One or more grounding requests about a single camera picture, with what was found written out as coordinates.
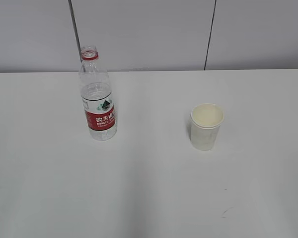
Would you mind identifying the clear water bottle red label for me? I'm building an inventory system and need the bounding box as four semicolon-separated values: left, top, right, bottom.
78;45;117;141

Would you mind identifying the white paper cup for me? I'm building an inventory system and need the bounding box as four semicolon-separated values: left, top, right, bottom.
190;103;224;151

